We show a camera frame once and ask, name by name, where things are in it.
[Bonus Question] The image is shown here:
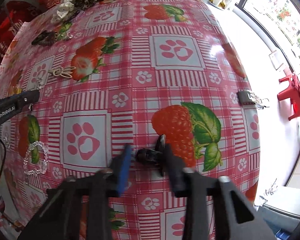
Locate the small black claw clip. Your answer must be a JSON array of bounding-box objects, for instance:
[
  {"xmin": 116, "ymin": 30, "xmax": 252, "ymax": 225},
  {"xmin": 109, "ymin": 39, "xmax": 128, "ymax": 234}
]
[{"xmin": 135, "ymin": 134, "xmax": 166, "ymax": 177}]

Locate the clear crystal bead bracelet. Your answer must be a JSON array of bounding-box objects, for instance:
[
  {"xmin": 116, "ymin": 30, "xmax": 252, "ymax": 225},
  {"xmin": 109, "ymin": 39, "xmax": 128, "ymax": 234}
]
[{"xmin": 22, "ymin": 141, "xmax": 50, "ymax": 178}]

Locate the beige rabbit hair clip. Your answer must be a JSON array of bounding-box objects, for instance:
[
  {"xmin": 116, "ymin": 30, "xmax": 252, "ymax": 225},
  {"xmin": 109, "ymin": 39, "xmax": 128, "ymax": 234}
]
[{"xmin": 48, "ymin": 66, "xmax": 76, "ymax": 79}]

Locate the red bed cover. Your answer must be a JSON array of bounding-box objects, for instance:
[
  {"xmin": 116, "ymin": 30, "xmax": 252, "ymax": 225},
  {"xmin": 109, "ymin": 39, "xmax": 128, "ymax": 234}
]
[{"xmin": 0, "ymin": 1, "xmax": 40, "ymax": 64}]

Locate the small silver earring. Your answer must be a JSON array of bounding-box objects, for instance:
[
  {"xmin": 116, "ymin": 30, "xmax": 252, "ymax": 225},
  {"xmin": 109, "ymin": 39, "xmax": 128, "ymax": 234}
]
[{"xmin": 64, "ymin": 32, "xmax": 73, "ymax": 40}]

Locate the right tablecloth clamp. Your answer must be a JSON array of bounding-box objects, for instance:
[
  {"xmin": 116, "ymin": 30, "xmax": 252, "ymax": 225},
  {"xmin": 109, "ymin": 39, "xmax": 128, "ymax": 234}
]
[{"xmin": 237, "ymin": 90, "xmax": 270, "ymax": 109}]

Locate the white dotted scrunchie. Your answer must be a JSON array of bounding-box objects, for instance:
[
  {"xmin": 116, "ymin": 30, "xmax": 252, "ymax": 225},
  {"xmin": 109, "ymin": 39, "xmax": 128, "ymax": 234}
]
[{"xmin": 50, "ymin": 0, "xmax": 75, "ymax": 24}]

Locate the pink strawberry tablecloth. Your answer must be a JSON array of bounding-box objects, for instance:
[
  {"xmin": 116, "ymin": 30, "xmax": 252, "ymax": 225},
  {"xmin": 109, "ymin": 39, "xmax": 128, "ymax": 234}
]
[{"xmin": 0, "ymin": 0, "xmax": 260, "ymax": 231}]

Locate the red plastic stool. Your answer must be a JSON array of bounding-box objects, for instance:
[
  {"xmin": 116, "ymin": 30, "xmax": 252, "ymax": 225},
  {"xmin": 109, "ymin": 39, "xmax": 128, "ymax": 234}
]
[{"xmin": 277, "ymin": 73, "xmax": 300, "ymax": 121}]

